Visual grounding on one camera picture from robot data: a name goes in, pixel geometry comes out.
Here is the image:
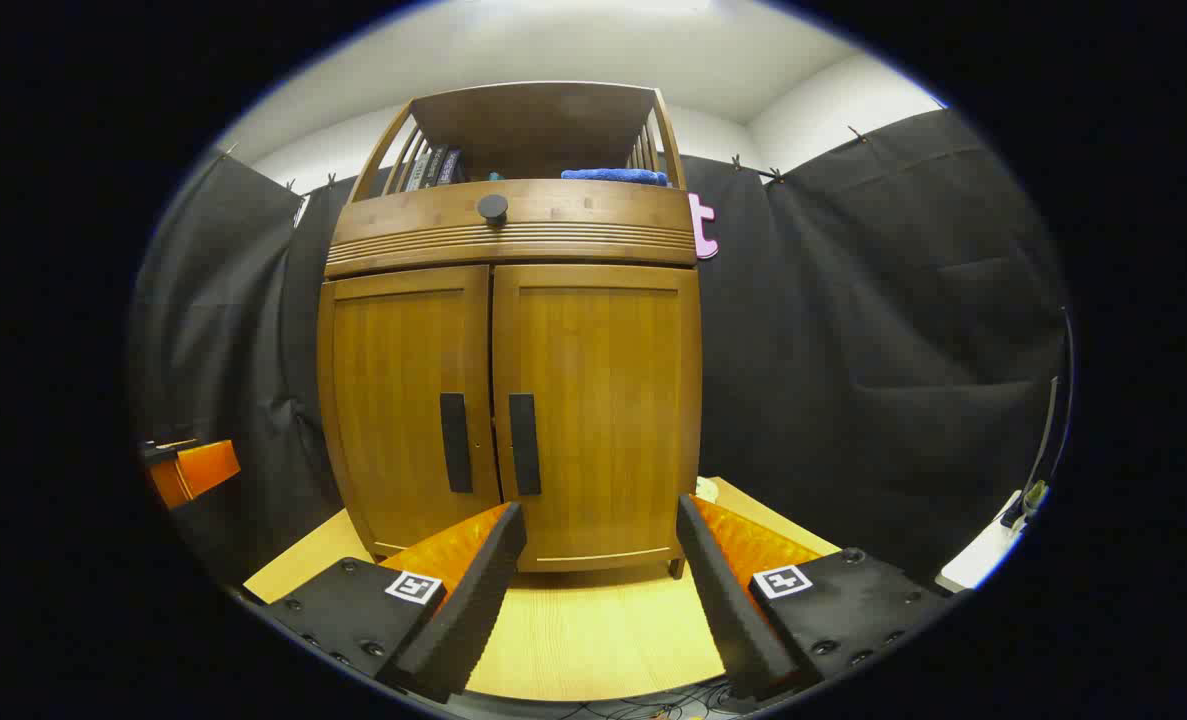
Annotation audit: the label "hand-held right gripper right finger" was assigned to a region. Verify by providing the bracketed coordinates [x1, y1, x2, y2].
[675, 492, 954, 701]

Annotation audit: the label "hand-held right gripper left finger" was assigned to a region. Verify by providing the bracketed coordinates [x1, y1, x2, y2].
[258, 500, 528, 704]

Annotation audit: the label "black door handle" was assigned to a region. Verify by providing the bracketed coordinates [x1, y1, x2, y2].
[440, 393, 475, 494]
[509, 393, 543, 497]

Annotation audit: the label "wooden double-door shoe cabinet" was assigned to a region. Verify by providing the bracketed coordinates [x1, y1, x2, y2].
[316, 82, 704, 581]

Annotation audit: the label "wooden cabinet drawer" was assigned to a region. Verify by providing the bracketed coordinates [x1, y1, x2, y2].
[325, 180, 698, 279]

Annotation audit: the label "white side table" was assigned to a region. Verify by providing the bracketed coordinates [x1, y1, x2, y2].
[936, 490, 1026, 593]

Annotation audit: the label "black backdrop cloth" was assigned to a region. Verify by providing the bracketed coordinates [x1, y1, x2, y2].
[133, 108, 1069, 591]

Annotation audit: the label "blue folded cloth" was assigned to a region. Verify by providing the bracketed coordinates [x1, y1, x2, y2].
[561, 168, 670, 187]

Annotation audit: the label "black floor cables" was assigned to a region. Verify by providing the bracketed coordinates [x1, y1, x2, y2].
[553, 688, 744, 720]

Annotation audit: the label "dark upright frame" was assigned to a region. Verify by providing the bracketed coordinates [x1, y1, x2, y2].
[998, 310, 1072, 531]

